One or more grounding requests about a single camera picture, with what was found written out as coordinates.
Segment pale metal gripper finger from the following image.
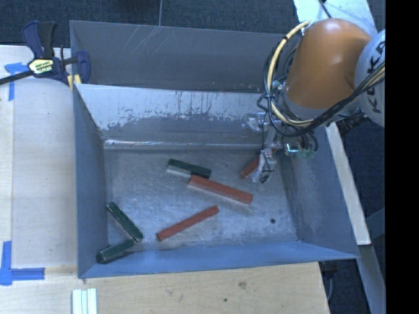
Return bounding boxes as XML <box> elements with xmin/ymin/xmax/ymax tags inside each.
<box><xmin>254</xmin><ymin>151</ymin><xmax>275</xmax><ymax>183</ymax></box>

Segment short red-brown block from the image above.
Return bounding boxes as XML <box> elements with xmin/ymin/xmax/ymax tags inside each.
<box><xmin>240</xmin><ymin>157</ymin><xmax>263</xmax><ymax>179</ymax></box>

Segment wide red-brown flat block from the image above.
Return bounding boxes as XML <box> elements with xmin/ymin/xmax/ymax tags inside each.
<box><xmin>187</xmin><ymin>174</ymin><xmax>254</xmax><ymax>206</ymax></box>

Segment grey metal bin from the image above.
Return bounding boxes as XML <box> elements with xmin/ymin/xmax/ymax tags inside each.
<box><xmin>69</xmin><ymin>20</ymin><xmax>361</xmax><ymax>279</ymax></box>

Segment dark green block pale side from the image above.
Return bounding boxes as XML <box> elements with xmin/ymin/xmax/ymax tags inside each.
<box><xmin>166</xmin><ymin>158</ymin><xmax>212</xmax><ymax>180</ymax></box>

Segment slim red-brown flat block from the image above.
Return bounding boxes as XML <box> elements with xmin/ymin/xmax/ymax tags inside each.
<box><xmin>155</xmin><ymin>205</ymin><xmax>221</xmax><ymax>243</ymax></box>

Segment dark green flat block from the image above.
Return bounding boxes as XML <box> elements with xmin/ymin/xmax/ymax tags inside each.
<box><xmin>95</xmin><ymin>238</ymin><xmax>137</xmax><ymax>265</ymax></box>
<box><xmin>105</xmin><ymin>201</ymin><xmax>145</xmax><ymax>243</ymax></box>

